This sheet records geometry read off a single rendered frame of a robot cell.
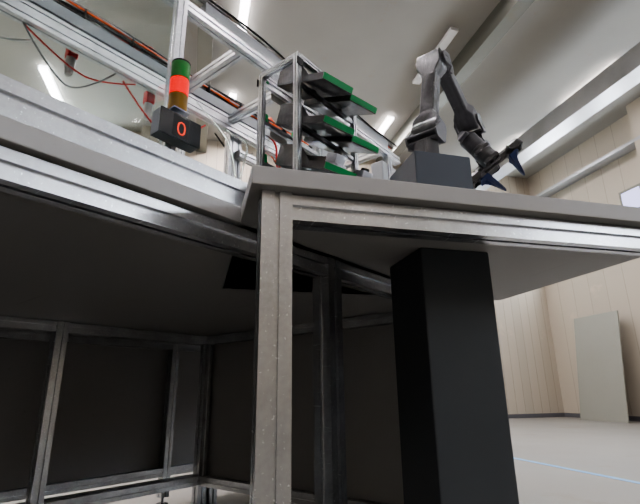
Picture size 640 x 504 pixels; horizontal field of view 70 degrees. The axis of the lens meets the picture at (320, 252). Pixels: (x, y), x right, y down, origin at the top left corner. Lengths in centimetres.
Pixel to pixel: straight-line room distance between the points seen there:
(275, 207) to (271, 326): 17
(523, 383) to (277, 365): 1020
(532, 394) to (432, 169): 993
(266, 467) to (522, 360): 1027
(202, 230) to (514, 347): 1014
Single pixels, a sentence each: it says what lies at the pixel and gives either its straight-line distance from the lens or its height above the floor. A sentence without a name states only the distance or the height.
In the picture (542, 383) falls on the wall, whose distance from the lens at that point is 1104.
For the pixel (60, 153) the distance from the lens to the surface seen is 67.
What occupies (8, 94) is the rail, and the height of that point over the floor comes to 94.
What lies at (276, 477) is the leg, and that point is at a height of 45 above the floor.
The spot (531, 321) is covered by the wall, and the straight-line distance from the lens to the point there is 1110.
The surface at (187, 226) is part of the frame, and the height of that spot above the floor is 80.
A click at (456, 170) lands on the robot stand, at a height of 102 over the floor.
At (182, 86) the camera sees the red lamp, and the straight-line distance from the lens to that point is 134.
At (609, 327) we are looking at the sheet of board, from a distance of 988.
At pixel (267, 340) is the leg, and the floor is 61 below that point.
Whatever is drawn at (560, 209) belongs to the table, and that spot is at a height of 84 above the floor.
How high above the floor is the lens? 55
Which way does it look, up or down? 17 degrees up
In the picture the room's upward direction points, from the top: 1 degrees counter-clockwise
